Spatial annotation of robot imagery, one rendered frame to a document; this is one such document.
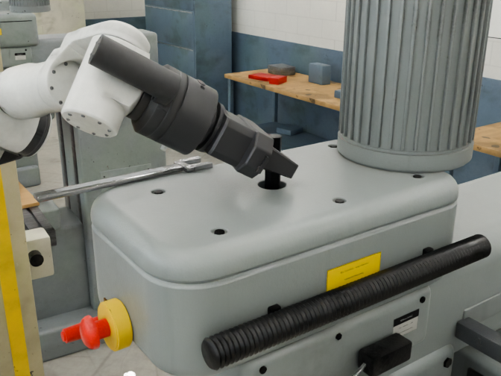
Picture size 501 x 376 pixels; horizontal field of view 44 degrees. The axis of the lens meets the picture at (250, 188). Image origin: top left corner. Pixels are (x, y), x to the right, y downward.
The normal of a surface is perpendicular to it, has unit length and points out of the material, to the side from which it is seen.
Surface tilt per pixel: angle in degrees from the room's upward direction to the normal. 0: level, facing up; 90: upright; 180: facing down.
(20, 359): 90
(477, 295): 90
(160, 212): 0
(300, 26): 90
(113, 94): 65
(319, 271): 90
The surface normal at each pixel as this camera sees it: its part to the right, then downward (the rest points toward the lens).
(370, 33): -0.79, 0.22
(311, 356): 0.58, 0.29
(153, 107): -0.43, 0.04
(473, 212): 0.00, -0.93
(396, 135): -0.32, 0.33
